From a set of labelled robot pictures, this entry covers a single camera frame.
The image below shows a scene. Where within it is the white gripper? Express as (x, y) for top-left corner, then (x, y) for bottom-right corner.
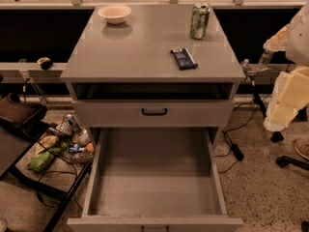
(263, 25), (309, 131)

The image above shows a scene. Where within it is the dark blue snack bar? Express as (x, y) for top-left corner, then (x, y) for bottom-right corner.
(171, 48), (198, 71)

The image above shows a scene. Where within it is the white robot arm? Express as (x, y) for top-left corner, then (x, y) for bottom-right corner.
(264, 4), (309, 131)

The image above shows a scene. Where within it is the grey drawer cabinet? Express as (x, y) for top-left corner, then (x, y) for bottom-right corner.
(60, 3), (246, 137)

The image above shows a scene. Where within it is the open grey bottom drawer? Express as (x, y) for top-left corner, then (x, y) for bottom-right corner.
(68, 129), (242, 232)

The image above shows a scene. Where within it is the closed grey middle drawer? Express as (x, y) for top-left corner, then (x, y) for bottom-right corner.
(72, 100), (234, 128)

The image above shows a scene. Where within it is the metal clamp stand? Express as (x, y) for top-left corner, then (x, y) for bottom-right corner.
(240, 49), (274, 115)

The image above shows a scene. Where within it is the person's shoe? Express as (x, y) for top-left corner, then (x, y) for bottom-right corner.
(294, 138), (309, 160)

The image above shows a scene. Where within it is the black chair base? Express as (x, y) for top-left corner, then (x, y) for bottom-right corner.
(276, 156), (309, 171)

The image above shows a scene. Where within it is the black power adapter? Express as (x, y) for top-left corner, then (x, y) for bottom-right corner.
(231, 144), (244, 161)

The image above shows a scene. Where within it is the green soda can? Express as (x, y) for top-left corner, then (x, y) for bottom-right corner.
(190, 3), (211, 40)

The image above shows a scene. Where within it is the white paper bowl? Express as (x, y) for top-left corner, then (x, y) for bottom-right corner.
(98, 5), (131, 25)

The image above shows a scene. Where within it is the black tape measure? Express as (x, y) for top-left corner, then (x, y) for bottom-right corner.
(37, 57), (53, 71)

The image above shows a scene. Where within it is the yellow chip bag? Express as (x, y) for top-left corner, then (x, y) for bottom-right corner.
(35, 135), (59, 155)

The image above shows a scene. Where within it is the green snack bag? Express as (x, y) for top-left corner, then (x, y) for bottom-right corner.
(27, 147), (62, 173)

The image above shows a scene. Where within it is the black side cart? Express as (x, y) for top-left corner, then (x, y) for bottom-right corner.
(0, 93), (92, 232)

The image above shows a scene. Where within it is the black drawer handle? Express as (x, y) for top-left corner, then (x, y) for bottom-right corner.
(141, 108), (168, 116)

